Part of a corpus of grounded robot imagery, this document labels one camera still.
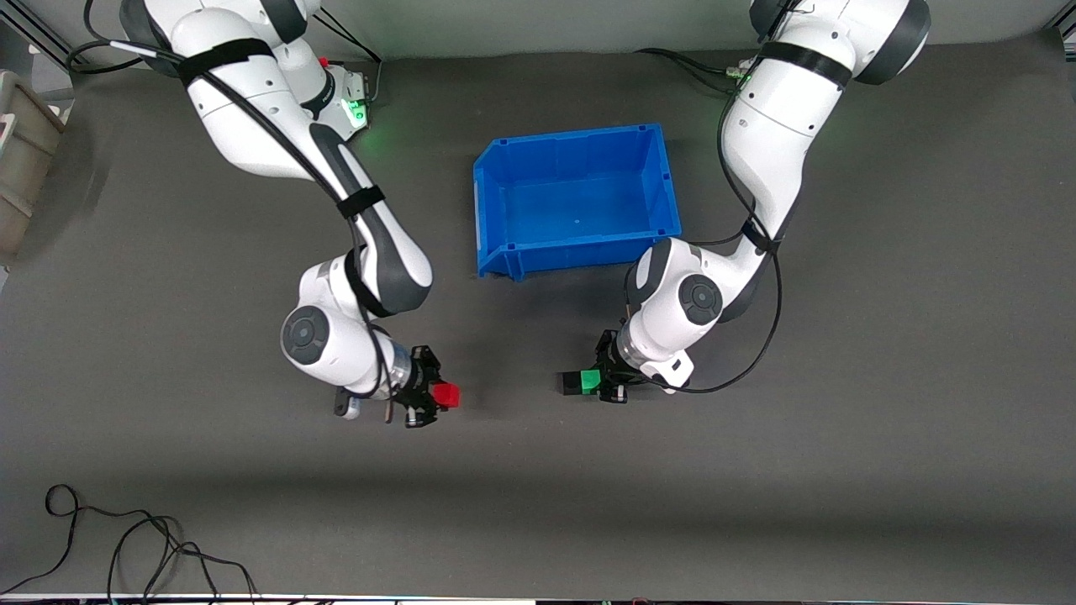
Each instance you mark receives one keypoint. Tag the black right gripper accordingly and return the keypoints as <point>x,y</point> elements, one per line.
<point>418,376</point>

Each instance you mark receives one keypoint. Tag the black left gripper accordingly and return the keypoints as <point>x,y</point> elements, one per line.
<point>607,350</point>

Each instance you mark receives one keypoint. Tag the small green cube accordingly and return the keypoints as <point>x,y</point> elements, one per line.
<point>591,382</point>

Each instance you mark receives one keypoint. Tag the small red cube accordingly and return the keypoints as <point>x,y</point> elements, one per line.
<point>447,396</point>

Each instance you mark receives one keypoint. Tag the small black cube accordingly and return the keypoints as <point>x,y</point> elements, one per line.
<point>568,385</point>

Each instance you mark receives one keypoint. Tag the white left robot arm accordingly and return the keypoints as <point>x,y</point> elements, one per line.
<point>782,126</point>

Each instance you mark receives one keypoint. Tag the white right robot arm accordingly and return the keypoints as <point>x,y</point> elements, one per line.
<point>244,126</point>

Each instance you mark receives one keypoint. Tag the blue plastic storage bin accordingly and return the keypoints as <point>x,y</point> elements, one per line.
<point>580,206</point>

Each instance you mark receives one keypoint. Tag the beige plastic crate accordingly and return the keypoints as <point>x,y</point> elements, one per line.
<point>25,160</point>

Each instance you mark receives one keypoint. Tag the dark aluminium frame rail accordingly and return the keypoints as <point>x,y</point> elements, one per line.
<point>34,40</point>

